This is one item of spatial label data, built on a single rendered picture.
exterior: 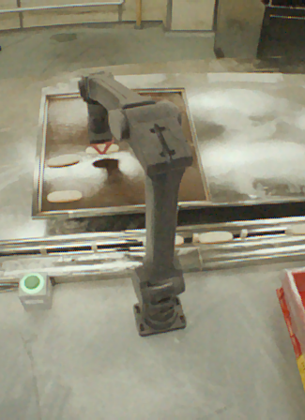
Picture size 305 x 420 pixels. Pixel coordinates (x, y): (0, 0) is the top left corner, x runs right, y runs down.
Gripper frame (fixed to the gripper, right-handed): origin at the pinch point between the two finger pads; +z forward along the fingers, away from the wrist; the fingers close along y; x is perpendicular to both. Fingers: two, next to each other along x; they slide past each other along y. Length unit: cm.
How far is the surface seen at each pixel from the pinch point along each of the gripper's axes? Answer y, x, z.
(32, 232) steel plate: 19.2, -23.5, 11.2
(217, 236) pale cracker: 32.2, 28.2, 5.7
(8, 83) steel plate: -71, -38, 26
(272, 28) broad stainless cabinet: -124, 118, 39
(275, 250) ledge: 40, 43, 5
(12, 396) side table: 66, -29, 3
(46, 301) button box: 44.7, -18.9, 2.6
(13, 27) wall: -329, -76, 143
